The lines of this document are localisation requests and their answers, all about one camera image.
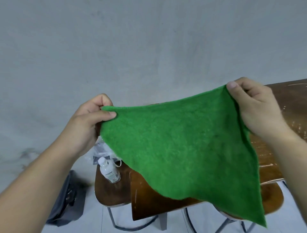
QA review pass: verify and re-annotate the person's left forearm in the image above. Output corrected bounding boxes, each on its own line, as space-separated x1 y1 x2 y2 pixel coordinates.
0 141 81 233

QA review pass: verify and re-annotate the white plastic bottle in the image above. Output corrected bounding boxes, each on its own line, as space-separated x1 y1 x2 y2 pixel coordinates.
98 157 121 184

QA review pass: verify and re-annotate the clear plastic bag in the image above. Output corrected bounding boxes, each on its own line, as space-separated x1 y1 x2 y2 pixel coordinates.
84 142 122 167

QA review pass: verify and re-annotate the person's left hand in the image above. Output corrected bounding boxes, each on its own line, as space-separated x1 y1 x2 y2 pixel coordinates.
55 94 117 157

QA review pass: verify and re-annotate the brown wooden table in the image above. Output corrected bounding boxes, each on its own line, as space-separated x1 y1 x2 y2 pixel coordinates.
130 79 307 222

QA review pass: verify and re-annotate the grey bag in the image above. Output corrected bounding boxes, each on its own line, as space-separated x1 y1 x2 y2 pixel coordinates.
46 170 90 227

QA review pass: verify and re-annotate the person's right forearm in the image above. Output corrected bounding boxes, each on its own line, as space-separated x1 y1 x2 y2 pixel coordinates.
265 130 307 225

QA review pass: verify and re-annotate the brown wooden stool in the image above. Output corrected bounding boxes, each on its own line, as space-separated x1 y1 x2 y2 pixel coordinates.
94 163 168 231
185 181 288 233

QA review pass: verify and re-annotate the person's right hand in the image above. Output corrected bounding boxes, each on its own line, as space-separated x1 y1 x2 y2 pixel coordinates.
226 77 294 141

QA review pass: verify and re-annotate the green felt cloth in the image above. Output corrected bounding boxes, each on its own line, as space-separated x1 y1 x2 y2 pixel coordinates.
100 84 267 228

